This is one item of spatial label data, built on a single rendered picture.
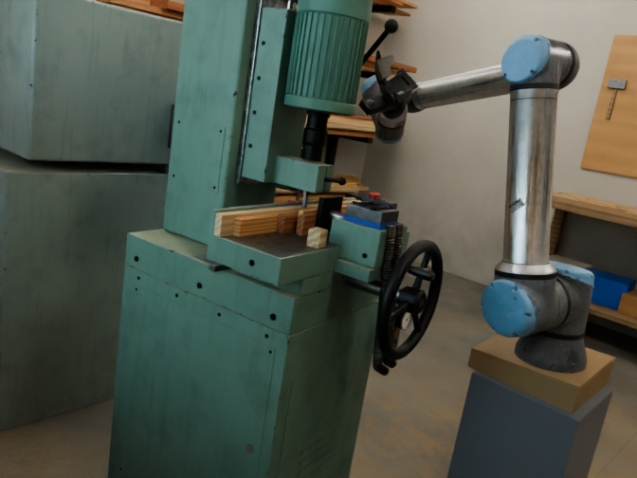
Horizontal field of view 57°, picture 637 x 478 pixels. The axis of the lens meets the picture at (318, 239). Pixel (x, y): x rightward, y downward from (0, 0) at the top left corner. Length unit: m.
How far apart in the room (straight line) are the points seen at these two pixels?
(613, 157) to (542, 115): 2.97
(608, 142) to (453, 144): 1.18
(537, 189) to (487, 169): 3.30
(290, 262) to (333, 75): 0.45
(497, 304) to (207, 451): 0.82
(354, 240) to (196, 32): 0.68
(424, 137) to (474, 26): 0.95
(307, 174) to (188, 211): 0.37
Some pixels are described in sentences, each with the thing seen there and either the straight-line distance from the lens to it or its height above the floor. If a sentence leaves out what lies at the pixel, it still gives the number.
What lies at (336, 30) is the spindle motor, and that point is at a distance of 1.40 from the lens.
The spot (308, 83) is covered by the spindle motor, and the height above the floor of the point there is 1.25.
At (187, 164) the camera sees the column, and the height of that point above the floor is 1.00.
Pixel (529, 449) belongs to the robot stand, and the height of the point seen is 0.42.
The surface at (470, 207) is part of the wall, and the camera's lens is 4.87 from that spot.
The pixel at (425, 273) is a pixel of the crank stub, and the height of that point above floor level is 0.90.
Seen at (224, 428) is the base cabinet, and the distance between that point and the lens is 1.52.
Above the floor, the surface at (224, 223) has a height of 0.93.
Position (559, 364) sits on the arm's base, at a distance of 1.71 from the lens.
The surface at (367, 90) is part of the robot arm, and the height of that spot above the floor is 1.28.
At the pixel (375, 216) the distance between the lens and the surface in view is 1.33.
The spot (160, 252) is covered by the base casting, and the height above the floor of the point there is 0.78.
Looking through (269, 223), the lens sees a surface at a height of 0.92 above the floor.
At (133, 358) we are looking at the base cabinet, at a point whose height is 0.46.
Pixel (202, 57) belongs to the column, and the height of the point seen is 1.28.
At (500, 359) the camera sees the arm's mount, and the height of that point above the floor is 0.61.
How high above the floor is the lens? 1.22
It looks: 13 degrees down
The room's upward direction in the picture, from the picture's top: 9 degrees clockwise
